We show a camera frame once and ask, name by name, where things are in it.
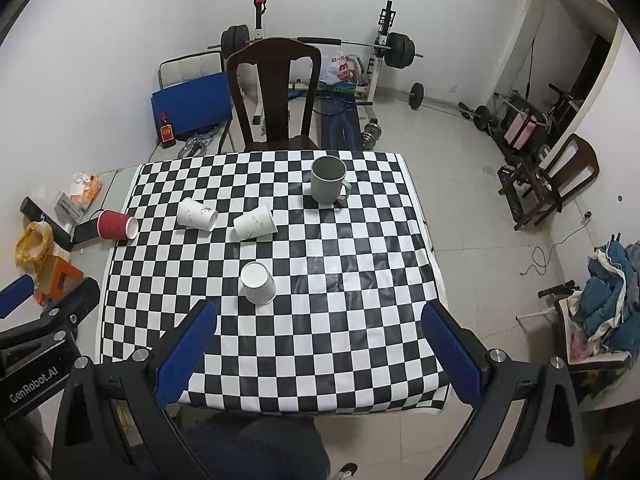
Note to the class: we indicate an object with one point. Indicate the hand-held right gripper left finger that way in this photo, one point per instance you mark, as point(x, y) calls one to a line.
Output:
point(186, 355)

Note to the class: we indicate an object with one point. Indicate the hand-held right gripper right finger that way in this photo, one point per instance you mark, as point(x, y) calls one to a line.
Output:
point(450, 355)

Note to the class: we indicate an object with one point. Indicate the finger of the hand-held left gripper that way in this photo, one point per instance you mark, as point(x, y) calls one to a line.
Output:
point(75, 300)
point(15, 296)

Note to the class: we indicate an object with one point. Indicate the red paper cup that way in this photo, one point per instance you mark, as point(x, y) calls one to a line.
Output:
point(114, 224)

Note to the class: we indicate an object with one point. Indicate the plain white paper cup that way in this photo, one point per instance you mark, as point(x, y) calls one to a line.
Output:
point(259, 285)

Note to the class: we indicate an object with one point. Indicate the scribbled white paper cup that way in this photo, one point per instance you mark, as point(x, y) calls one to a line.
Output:
point(195, 214)
point(255, 222)

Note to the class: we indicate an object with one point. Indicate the orange box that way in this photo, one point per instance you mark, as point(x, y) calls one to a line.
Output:
point(57, 277)

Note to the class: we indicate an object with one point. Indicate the yellow plastic bag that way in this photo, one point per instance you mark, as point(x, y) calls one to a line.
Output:
point(31, 245)

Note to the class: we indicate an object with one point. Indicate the black flat case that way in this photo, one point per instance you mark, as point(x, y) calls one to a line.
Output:
point(86, 231)

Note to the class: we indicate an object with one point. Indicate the long black box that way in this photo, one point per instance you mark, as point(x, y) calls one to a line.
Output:
point(45, 222)

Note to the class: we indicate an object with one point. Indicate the grey small box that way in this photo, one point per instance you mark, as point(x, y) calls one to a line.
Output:
point(67, 206)

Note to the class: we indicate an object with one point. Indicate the orange white snack packet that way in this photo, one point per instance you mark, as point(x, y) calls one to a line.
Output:
point(85, 187)

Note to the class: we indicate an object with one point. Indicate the person's dark trousers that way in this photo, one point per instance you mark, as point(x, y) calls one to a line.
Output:
point(260, 447)

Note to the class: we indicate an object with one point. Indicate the black white checkered tablecloth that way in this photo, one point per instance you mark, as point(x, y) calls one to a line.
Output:
point(325, 285)

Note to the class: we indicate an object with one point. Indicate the person's shoe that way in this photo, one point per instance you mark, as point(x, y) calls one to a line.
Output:
point(346, 471)

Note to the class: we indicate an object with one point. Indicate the pile of blue clothes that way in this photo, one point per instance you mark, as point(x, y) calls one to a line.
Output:
point(607, 300)

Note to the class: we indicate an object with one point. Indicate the dark bottle with red label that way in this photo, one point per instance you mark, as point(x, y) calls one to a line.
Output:
point(166, 132)

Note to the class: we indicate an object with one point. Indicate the grey ceramic mug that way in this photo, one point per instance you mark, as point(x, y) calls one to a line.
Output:
point(325, 191)

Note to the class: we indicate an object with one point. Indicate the dark wooden dining chair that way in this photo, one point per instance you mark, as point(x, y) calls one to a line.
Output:
point(272, 85)
point(575, 165)

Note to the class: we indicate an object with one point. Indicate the chrome dumbbells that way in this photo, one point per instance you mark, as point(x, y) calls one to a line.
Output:
point(371, 135)

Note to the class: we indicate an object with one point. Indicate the pink bag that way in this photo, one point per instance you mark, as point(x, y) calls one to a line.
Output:
point(520, 131)

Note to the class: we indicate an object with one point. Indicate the dark blue bench pad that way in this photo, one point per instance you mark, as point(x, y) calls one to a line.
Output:
point(340, 127)

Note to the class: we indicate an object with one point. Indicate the small barbell with black plates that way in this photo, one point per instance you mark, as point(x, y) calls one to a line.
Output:
point(416, 95)

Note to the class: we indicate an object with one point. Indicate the black exercise machine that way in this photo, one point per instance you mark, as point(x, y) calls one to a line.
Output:
point(550, 110)

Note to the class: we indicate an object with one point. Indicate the white weight bench rack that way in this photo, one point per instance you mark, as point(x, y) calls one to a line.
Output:
point(380, 60)

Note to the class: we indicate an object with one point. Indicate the printed plastic bag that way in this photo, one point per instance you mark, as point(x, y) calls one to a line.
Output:
point(342, 71)

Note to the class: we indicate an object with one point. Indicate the white door frame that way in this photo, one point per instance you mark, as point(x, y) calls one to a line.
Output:
point(597, 85)

